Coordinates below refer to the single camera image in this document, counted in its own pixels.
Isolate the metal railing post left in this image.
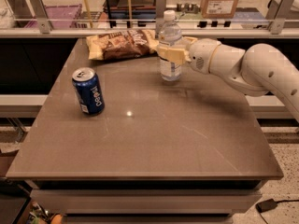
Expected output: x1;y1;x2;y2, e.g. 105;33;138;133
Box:
30;0;52;34

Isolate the cardboard box with label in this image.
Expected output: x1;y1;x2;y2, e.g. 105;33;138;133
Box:
200;0;239;18

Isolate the black power adapter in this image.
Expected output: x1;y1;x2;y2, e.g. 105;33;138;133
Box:
255;199;278;213

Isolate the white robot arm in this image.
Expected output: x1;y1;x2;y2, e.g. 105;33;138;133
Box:
157;36;299;120

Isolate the metal railing post right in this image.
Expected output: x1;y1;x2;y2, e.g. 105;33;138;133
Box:
269;0;294;35

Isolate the brown chip bag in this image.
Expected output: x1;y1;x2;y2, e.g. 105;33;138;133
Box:
86;29;159;61

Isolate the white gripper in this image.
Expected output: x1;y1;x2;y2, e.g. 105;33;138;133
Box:
157;36;221;75

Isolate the yellow pole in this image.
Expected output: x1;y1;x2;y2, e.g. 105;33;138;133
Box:
83;0;93;28

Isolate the clear plastic water bottle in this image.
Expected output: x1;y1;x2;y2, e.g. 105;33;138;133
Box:
158;10;182;81

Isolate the blue pepsi can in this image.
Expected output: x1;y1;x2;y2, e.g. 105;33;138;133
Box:
72;67;105;115

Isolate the purple plastic crate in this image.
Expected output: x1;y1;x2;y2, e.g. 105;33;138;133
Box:
24;3;84;29

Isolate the metal railing post middle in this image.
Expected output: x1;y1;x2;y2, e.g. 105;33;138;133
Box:
155;0;166;34

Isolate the grey table base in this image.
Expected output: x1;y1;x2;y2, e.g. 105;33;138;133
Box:
31;189;262;224

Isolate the metal railing post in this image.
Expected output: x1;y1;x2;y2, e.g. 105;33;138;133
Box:
155;0;166;34
269;0;294;35
30;0;52;34

